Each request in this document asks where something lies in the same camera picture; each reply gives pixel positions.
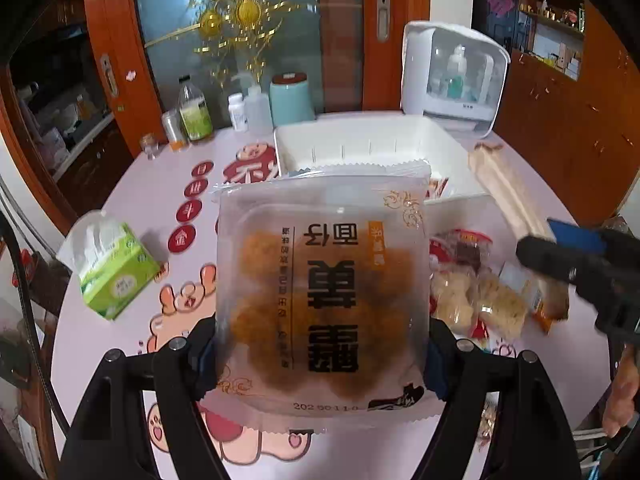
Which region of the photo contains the black cable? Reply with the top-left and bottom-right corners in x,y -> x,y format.
0,212 -> 71,431

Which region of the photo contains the white plastic bin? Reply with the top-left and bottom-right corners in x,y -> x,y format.
273,114 -> 490,206

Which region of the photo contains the white pill bottle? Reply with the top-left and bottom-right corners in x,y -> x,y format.
228,93 -> 249,132

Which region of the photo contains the clear bottle green label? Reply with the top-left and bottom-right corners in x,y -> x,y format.
178,76 -> 215,142

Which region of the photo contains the glass door gold ornament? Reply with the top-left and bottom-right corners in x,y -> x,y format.
82,0 -> 431,141

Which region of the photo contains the wooden open shelf cabinet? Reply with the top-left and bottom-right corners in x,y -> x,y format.
0,0 -> 136,231

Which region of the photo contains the white sterilizer cabinet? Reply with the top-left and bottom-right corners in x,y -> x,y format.
401,21 -> 512,140

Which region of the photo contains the clear rice crisp packet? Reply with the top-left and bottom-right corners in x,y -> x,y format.
475,270 -> 530,331

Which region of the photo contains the green tissue box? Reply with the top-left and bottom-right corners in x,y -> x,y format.
57,210 -> 162,322

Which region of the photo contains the red packet dark filling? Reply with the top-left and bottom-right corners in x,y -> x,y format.
429,229 -> 493,273

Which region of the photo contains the white teal bottle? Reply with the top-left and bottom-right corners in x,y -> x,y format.
446,45 -> 466,101

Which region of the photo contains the metal can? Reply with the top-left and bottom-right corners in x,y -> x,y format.
161,108 -> 190,152

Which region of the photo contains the person's right hand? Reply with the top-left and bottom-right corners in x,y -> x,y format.
602,347 -> 640,441

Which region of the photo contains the clear packet beige snack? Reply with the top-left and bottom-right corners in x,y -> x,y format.
477,400 -> 501,453

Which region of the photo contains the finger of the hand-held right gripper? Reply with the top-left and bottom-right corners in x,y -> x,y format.
516,236 -> 601,286
546,217 -> 608,256

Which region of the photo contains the wooden cabinet with shelves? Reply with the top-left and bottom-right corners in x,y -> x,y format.
472,0 -> 640,221

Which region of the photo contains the silver door handle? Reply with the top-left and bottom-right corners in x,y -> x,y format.
99,54 -> 119,98
376,0 -> 391,43

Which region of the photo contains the large translucent pastry packet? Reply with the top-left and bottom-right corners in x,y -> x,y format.
209,159 -> 433,433

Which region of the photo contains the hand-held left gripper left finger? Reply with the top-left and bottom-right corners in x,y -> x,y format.
59,316 -> 236,480

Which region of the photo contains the long beige bread packet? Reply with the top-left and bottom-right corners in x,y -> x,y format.
468,142 -> 555,242

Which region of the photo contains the orange snack packet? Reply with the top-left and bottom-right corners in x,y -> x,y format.
500,259 -> 571,336

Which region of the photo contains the rice crisp packet red trim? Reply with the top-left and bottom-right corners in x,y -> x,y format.
430,267 -> 483,336

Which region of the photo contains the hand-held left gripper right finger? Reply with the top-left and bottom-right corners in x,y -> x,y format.
415,316 -> 592,480

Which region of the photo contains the white squeeze bottle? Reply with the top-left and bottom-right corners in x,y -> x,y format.
243,85 -> 274,136

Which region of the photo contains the teal ceramic canister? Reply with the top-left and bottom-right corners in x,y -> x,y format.
270,73 -> 316,127

